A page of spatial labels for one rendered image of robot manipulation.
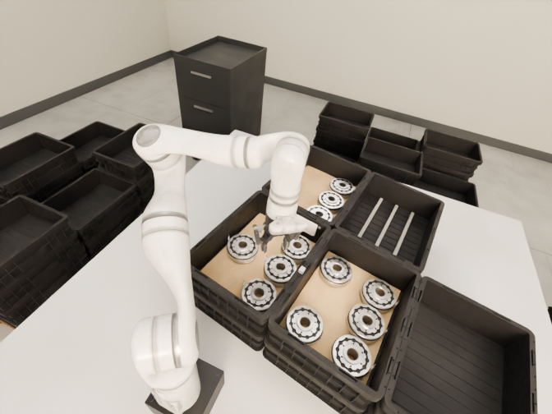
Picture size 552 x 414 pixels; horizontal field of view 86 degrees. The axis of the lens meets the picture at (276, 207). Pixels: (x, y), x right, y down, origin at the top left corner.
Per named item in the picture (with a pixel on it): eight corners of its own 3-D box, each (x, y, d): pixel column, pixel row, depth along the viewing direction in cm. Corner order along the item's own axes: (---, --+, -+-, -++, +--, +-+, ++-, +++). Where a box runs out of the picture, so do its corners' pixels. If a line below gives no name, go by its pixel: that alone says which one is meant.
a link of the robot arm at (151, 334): (123, 367, 44) (145, 398, 56) (189, 353, 47) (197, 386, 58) (129, 310, 51) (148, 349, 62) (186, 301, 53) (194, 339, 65)
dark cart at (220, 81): (229, 177, 255) (228, 70, 193) (185, 161, 264) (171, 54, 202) (259, 144, 298) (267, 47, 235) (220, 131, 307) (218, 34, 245)
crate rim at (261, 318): (259, 193, 109) (259, 188, 108) (331, 231, 99) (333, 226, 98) (177, 265, 84) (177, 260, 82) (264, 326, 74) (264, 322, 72)
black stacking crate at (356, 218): (406, 292, 97) (421, 273, 89) (325, 248, 106) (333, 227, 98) (430, 223, 122) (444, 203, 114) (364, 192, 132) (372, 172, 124)
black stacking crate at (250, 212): (257, 211, 116) (259, 190, 108) (324, 248, 106) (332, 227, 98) (182, 283, 90) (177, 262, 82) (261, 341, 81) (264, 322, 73)
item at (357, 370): (362, 386, 71) (363, 385, 71) (325, 361, 74) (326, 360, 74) (376, 350, 78) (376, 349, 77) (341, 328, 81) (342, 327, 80)
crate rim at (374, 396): (377, 406, 64) (381, 403, 62) (264, 326, 74) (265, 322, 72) (419, 278, 90) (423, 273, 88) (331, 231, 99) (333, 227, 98)
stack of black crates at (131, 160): (149, 223, 191) (133, 167, 159) (112, 208, 197) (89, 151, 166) (186, 188, 218) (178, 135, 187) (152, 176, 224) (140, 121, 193)
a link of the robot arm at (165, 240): (188, 213, 59) (136, 218, 57) (200, 363, 47) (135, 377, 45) (190, 231, 67) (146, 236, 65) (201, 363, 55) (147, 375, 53)
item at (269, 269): (274, 250, 97) (274, 249, 97) (301, 264, 94) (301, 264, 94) (258, 271, 91) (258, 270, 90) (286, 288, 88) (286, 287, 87)
